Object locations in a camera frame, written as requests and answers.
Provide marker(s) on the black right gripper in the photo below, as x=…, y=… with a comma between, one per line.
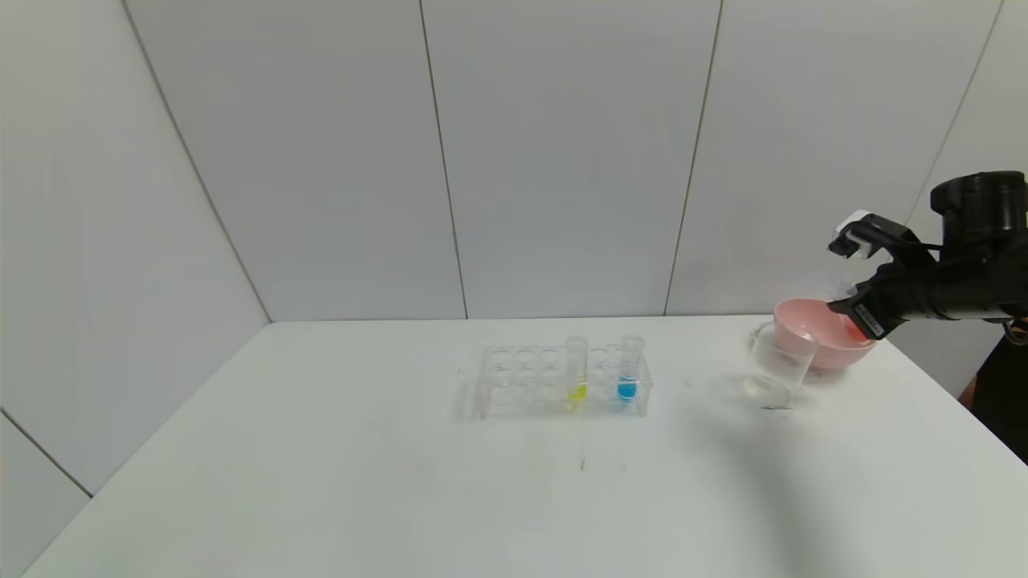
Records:
x=870, y=318

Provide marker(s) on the test tube with red pigment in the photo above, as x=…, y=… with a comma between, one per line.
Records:
x=855, y=329

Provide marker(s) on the test tube with yellow pigment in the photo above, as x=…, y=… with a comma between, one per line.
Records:
x=577, y=392

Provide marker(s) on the black and silver right robot arm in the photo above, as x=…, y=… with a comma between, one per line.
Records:
x=980, y=265

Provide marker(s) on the clear glass beaker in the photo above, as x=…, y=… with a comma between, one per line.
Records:
x=771, y=385

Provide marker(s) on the test tube with blue pigment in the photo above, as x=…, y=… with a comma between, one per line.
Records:
x=627, y=390

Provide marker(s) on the clear acrylic test tube rack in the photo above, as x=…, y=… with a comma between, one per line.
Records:
x=530, y=397

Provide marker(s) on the pink plastic bowl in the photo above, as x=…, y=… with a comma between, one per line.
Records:
x=815, y=337

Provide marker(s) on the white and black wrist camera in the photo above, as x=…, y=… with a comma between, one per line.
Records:
x=859, y=233

